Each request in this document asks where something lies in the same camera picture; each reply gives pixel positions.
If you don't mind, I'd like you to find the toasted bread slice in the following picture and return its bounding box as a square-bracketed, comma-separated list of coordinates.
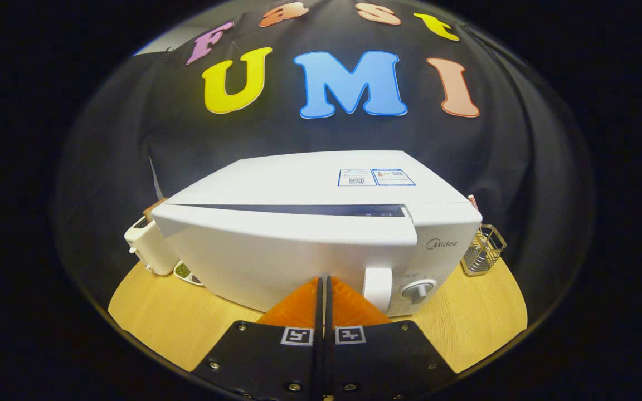
[143, 198, 168, 221]

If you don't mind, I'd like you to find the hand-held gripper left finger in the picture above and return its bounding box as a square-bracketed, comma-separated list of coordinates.
[192, 277, 324, 401]

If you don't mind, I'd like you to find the small white snack dish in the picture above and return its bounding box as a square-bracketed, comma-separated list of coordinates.
[173, 261, 205, 287]

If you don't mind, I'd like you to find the cream toaster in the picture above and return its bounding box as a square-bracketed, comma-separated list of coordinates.
[124, 214, 179, 276]

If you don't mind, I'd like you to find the wire mesh holder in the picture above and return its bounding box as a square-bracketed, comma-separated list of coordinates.
[461, 224, 507, 277]

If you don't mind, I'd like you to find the white microwave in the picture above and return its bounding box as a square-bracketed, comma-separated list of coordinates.
[151, 150, 483, 318]

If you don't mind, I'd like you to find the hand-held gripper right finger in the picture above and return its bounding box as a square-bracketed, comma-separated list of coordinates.
[325, 276, 458, 401]

